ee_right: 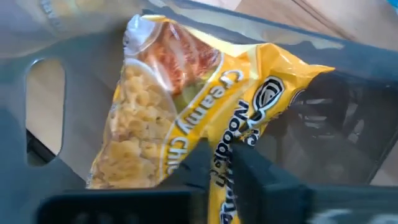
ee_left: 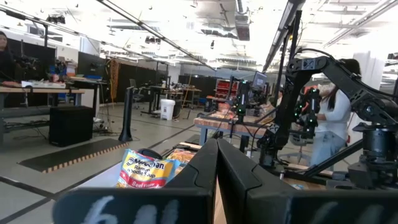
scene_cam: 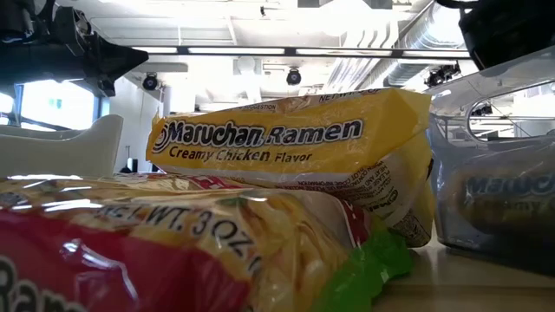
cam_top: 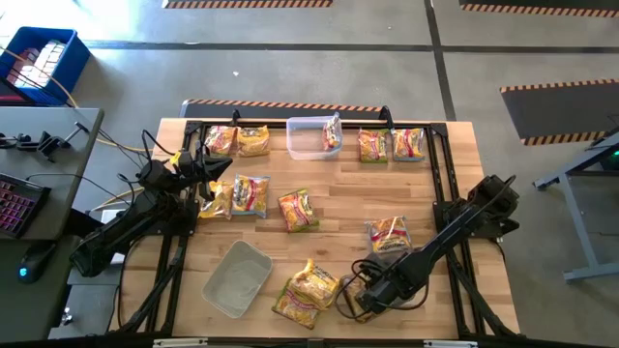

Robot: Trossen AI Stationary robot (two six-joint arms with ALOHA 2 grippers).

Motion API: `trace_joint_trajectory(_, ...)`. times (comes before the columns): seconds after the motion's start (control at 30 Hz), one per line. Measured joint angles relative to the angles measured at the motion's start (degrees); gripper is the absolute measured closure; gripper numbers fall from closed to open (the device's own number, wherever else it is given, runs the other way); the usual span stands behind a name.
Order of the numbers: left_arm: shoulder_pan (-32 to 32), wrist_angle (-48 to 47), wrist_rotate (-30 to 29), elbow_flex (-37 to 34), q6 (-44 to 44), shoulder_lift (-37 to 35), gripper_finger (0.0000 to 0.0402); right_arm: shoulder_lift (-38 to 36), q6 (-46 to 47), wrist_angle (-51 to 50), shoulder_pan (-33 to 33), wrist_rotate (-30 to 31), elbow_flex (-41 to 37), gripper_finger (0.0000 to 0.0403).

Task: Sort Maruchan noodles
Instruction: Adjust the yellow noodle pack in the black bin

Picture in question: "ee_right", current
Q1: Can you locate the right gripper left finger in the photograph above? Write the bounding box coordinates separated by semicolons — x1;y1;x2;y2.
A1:
157;138;215;200

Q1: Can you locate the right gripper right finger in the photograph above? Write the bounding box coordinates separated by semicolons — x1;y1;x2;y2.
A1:
230;142;314;224

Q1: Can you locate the yellow creamy chicken ramen pack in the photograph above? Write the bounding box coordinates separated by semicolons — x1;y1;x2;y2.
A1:
86;14;336;224

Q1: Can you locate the dark smoky plastic bin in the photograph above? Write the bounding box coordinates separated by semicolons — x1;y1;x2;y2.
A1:
0;0;398;224

